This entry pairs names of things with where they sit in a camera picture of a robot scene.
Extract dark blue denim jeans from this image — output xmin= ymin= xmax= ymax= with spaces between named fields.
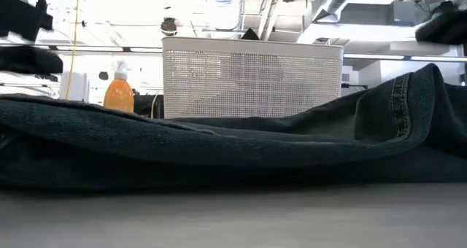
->
xmin=0 ymin=63 xmax=467 ymax=191

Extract white plastic laundry basket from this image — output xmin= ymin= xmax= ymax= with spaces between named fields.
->
xmin=161 ymin=36 xmax=345 ymax=120

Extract black garment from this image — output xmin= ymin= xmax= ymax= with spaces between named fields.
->
xmin=240 ymin=27 xmax=260 ymax=42

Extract black round overhead fixture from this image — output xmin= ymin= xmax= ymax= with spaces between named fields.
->
xmin=160 ymin=17 xmax=179 ymax=36

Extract orange spray bottle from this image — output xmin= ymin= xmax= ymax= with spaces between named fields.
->
xmin=103 ymin=61 xmax=135 ymax=113

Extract white background box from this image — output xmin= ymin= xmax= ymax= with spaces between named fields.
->
xmin=59 ymin=71 xmax=90 ymax=103

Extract yellow cable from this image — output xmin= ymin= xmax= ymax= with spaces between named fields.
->
xmin=65 ymin=0 xmax=81 ymax=100

